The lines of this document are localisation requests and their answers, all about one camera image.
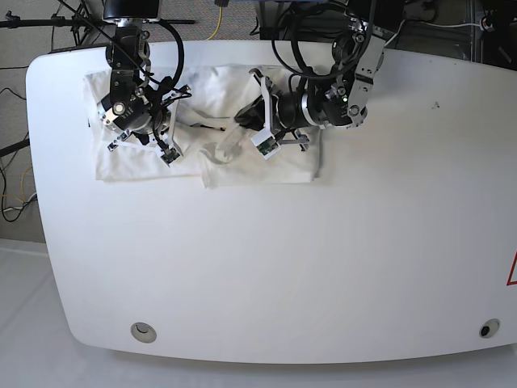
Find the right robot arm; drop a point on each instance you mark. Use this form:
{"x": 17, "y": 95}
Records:
{"x": 128, "y": 55}

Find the black tripod stand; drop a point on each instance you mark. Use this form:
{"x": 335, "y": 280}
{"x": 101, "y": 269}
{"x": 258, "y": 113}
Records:
{"x": 82, "y": 22}

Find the white printed T-shirt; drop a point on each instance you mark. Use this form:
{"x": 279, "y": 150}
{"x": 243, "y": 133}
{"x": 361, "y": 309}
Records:
{"x": 212, "y": 145}

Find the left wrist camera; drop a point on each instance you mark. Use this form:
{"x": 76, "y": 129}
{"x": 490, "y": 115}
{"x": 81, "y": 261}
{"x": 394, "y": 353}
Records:
{"x": 265, "y": 143}

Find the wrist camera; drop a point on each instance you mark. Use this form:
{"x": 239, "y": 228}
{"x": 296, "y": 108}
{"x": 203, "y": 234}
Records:
{"x": 265, "y": 143}
{"x": 168, "y": 156}

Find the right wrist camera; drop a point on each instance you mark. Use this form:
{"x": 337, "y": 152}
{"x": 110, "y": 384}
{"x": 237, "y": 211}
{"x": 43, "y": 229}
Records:
{"x": 168, "y": 156}

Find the black table grommet right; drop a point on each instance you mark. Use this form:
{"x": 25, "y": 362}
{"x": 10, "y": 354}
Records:
{"x": 489, "y": 328}

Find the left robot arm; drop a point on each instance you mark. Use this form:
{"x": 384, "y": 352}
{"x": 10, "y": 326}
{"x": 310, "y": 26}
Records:
{"x": 339, "y": 98}

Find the grey table grommet left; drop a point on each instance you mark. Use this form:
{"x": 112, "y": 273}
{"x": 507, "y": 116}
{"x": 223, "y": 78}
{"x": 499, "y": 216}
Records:
{"x": 143, "y": 333}

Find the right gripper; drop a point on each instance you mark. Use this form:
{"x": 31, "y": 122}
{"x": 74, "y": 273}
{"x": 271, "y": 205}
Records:
{"x": 146, "y": 122}

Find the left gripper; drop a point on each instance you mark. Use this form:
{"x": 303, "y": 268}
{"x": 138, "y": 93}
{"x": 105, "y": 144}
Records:
{"x": 306, "y": 105}

